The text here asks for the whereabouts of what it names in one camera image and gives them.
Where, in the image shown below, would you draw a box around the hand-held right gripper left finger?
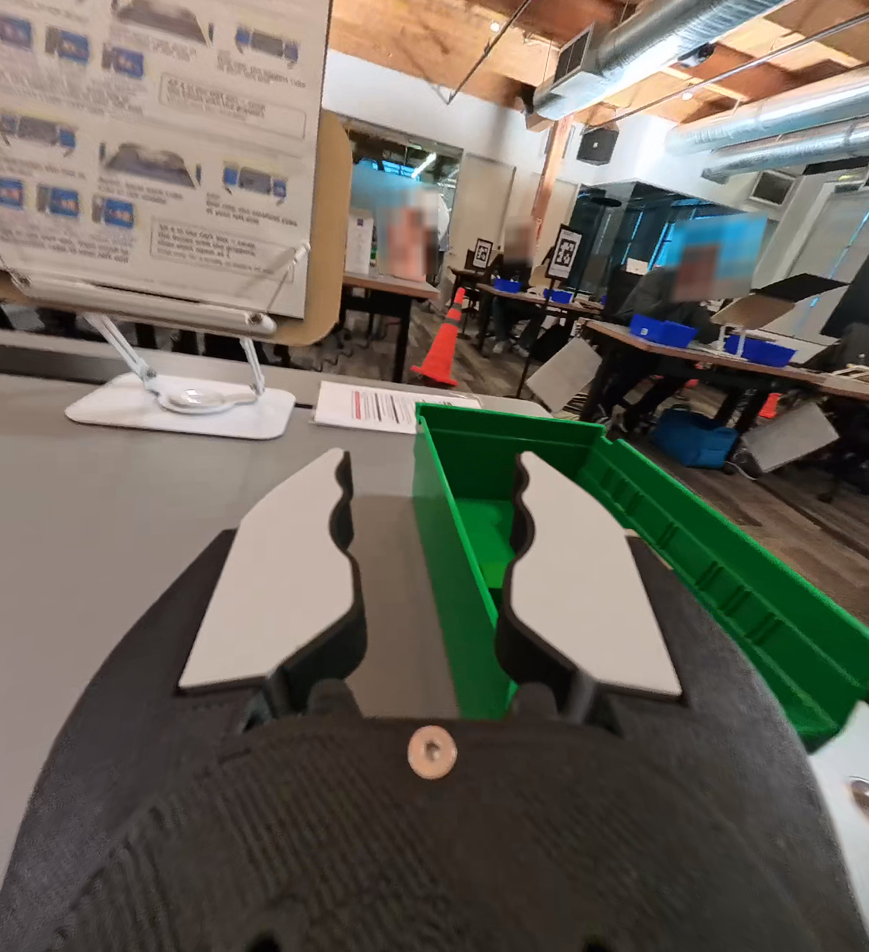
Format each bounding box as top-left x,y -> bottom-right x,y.
177,448 -> 368,718

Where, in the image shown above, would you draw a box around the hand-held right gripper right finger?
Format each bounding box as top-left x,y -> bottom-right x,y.
495,451 -> 684,722

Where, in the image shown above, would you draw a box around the green plastic bin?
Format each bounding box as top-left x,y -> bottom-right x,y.
413,402 -> 869,752

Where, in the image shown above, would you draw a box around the grey desk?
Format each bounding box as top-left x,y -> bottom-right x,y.
0,323 -> 869,952

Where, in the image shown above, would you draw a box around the wood-edged desk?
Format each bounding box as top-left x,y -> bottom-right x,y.
583,320 -> 869,447
471,283 -> 606,358
341,271 -> 443,384

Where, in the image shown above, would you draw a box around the blue fabric bag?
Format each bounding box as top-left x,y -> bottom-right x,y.
650,408 -> 740,470

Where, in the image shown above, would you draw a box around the laminated paper sheet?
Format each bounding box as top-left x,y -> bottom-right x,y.
309,381 -> 483,436

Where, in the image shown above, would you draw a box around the grey board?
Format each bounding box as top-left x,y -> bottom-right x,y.
739,402 -> 840,477
525,338 -> 605,414

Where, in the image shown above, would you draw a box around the orange traffic cone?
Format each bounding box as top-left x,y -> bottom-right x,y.
410,289 -> 468,388

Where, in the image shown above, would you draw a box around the black ceiling speaker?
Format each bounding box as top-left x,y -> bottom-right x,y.
577,125 -> 621,166

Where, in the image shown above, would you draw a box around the instruction sheet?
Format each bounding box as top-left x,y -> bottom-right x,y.
0,0 -> 331,321

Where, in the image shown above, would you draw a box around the silver ceiling ducts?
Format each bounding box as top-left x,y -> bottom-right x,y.
534,0 -> 869,183

